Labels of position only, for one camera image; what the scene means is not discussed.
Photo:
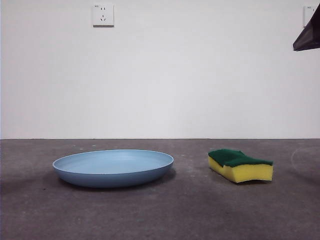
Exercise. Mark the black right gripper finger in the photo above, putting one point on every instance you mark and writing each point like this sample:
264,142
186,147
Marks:
310,40

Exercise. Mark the yellow sponge with green pad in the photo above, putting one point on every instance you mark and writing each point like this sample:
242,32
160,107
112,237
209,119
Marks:
250,172

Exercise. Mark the light blue round plate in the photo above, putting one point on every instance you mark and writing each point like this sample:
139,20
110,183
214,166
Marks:
112,175

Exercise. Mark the white wall socket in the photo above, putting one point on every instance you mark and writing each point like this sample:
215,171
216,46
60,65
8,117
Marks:
103,15
308,15

